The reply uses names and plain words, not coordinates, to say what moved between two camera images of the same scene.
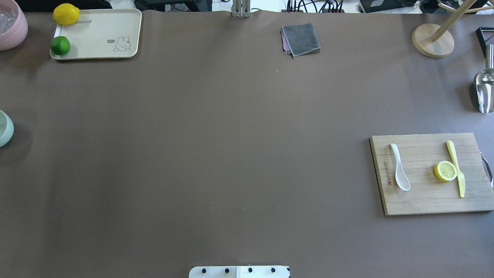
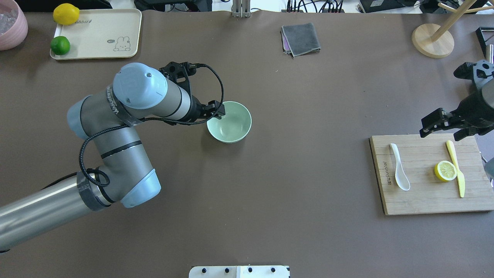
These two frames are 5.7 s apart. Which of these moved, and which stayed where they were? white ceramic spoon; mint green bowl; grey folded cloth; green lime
Moved: mint green bowl
Stayed: white ceramic spoon; grey folded cloth; green lime
